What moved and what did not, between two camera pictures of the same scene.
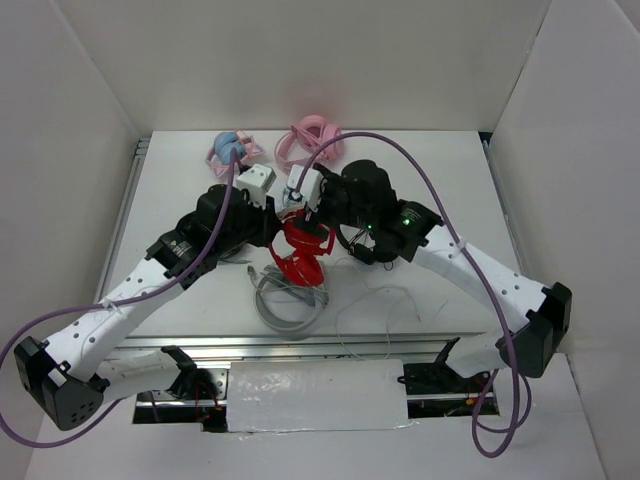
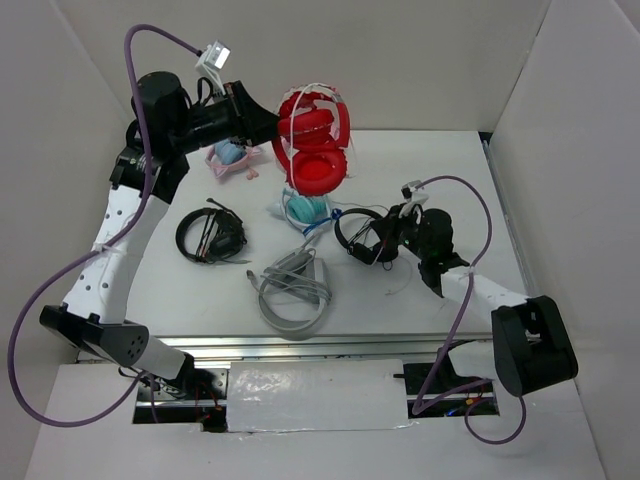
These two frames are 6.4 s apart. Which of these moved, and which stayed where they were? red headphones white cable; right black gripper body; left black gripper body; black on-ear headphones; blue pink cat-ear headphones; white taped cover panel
Moved: red headphones white cable; right black gripper body; left black gripper body
Stayed: white taped cover panel; blue pink cat-ear headphones; black on-ear headphones
